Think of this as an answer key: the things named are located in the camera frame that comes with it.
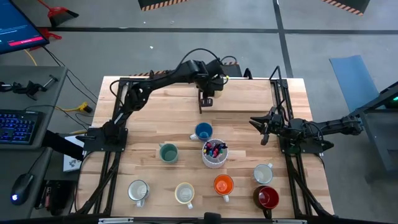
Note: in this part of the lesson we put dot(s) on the blue mug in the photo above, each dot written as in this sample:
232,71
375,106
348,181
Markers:
203,132

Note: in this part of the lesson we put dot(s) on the computer monitor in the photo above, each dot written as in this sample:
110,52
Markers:
18,28

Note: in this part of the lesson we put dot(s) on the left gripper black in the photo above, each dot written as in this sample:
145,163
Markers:
213,85

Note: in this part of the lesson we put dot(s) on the red broom head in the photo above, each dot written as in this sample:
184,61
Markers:
51,35

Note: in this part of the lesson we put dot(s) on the white mug with grey rim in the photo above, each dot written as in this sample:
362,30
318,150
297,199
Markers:
138,189

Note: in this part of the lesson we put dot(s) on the wooden shelf with black frame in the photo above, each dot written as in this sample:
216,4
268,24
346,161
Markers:
245,96

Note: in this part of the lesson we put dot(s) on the white mug orange floral pattern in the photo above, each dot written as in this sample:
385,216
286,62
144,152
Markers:
184,193

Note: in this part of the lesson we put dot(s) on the white textured pen holder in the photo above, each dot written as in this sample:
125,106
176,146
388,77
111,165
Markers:
214,163

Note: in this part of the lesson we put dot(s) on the white printed box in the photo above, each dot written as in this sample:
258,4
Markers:
72,161

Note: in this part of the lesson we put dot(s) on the backlit black keyboard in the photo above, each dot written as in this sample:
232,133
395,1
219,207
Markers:
18,127

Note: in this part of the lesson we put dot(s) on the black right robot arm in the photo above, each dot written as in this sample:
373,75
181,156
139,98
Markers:
335,124

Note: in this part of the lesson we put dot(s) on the magenta marker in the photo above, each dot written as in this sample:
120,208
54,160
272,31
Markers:
208,145

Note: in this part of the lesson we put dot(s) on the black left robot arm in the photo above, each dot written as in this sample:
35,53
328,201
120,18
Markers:
161,79

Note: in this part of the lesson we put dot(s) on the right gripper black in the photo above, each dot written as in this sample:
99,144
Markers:
275,123

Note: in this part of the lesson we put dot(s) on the dark grey side cart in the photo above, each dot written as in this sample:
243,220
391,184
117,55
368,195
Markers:
382,140

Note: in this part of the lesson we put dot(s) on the black computer mouse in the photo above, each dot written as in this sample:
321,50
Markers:
21,188

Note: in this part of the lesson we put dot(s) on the yellow power plug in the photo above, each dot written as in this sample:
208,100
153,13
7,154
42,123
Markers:
83,107

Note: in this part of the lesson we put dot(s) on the black electronics box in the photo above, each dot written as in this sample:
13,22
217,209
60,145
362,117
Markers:
59,196

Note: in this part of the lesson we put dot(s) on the green mug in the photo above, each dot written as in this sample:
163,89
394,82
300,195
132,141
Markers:
168,154

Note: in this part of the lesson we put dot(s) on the blue floor mat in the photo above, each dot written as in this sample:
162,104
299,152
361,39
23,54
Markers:
351,81

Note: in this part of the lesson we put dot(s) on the white mug red lattice pattern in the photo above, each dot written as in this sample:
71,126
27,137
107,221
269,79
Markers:
262,174

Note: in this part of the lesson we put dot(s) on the silver metal bracket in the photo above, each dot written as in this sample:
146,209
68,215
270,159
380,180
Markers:
115,221
289,221

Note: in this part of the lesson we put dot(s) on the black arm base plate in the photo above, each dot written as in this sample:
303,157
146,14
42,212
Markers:
311,146
93,143

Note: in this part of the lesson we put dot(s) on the black clamp tool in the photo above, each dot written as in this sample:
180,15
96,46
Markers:
29,88

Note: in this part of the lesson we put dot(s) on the black oblong object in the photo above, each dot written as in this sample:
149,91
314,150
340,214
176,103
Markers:
62,144

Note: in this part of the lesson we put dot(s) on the black aluminium table frame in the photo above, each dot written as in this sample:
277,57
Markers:
286,93

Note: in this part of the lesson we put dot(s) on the dark red mug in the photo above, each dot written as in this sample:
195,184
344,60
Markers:
266,198

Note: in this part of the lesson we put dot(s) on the grey computer desk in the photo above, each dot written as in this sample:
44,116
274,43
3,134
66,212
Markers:
46,99

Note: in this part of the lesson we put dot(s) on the teal marker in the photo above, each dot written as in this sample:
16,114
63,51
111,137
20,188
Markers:
211,152

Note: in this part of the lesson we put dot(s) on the black table clamp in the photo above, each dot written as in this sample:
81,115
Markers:
151,74
247,74

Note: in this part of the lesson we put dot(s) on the red dustpan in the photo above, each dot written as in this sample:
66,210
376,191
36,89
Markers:
57,12

